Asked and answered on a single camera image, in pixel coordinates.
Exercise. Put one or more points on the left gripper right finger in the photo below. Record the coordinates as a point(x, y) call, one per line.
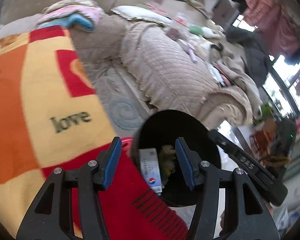
point(245, 215)

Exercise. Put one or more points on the black round trash bin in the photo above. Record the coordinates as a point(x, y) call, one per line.
point(164, 128)

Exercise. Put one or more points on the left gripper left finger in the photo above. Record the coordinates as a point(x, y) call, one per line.
point(50, 213)

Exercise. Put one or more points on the dark jacket on sofa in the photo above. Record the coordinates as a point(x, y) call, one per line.
point(257, 61)

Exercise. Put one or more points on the beige quilted sofa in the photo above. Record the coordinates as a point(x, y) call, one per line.
point(138, 58)

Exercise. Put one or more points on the beige crumpled blanket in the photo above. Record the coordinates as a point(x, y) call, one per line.
point(233, 70)

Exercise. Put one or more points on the red patterned curtain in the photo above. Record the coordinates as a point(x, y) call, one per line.
point(279, 29)

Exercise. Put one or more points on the white pillow on sofa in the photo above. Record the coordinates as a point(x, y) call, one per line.
point(134, 13)

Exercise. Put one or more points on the white barcode carton box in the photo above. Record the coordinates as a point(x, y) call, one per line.
point(149, 167)

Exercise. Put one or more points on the red orange love blanket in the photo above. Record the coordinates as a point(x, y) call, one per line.
point(49, 115)

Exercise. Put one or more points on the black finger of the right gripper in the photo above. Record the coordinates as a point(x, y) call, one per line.
point(269, 185)

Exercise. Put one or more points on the green plush toy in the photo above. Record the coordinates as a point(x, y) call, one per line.
point(196, 30)

